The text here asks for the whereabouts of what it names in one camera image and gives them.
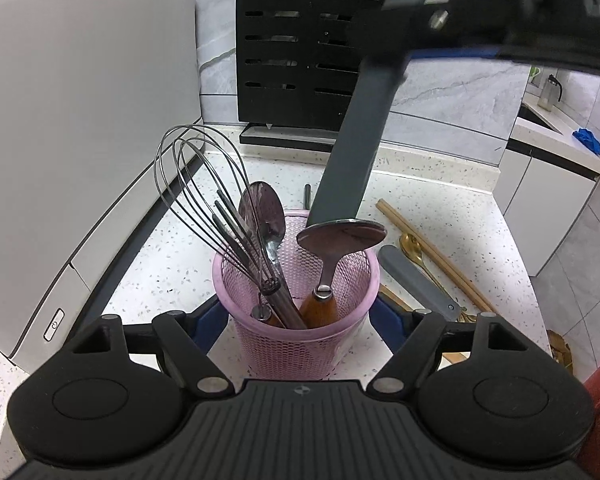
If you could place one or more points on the pink mesh utensil holder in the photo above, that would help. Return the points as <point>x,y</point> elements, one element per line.
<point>300,350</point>

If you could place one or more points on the bent metal straw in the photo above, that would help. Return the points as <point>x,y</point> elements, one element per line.
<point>307,195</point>

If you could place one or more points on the blue cloth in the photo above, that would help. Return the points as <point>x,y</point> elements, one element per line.
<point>587,141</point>

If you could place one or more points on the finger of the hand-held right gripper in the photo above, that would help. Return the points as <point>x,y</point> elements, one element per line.
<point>437,30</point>

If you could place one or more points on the wooden chopstick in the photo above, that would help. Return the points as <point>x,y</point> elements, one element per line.
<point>436,262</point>
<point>441,256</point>

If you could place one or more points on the white countertop appliance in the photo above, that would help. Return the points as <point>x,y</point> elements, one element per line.
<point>80,110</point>

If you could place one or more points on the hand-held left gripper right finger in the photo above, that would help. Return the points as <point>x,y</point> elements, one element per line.
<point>387,322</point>

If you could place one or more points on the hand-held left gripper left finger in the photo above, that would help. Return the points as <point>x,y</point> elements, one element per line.
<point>207,322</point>

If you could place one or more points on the gold spoon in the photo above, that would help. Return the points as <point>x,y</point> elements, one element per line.
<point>411,249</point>

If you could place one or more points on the brown object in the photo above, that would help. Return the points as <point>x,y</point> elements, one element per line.
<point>561,352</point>

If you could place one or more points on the green cup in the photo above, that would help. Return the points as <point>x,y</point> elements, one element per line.
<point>533,76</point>

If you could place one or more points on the black knife block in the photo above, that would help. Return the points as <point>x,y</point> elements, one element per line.
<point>307,105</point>

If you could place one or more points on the steel spoon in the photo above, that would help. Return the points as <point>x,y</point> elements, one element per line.
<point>260,210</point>

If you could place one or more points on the white base cabinet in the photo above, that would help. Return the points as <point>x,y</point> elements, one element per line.
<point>540,200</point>

